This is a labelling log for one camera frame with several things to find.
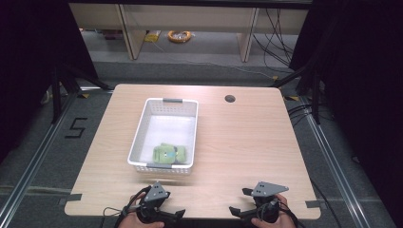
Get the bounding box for black metal stand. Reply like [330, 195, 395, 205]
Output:
[49, 62, 112, 125]
[268, 62, 321, 125]

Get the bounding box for left hand-held gripper cable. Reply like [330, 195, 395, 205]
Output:
[102, 186, 150, 228]

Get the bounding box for black curtain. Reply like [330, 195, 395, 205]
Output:
[289, 0, 403, 228]
[0, 0, 99, 164]

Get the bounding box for aluminium floor rail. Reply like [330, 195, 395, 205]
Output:
[0, 90, 79, 220]
[303, 96, 373, 228]

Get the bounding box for black floor cables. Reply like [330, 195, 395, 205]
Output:
[286, 102, 315, 128]

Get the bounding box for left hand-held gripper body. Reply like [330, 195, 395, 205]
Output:
[136, 180, 172, 223]

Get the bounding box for white floor cable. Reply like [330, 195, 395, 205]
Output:
[151, 40, 278, 81]

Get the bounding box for right hand-held gripper cable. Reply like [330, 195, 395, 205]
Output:
[284, 178, 341, 228]

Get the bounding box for person's left hand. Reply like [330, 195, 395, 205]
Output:
[118, 192, 165, 228]

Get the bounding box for white plastic basket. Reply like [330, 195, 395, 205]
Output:
[126, 97, 200, 176]

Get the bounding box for hand-held gripper cable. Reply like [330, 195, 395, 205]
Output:
[284, 178, 341, 228]
[102, 186, 150, 228]

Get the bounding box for bundle of black cables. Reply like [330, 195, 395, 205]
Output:
[252, 9, 297, 68]

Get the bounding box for yellow packet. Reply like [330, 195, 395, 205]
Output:
[144, 29, 163, 44]

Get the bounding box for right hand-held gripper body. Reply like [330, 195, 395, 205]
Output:
[250, 180, 290, 224]

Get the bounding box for person's right hand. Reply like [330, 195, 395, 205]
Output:
[250, 193, 297, 228]

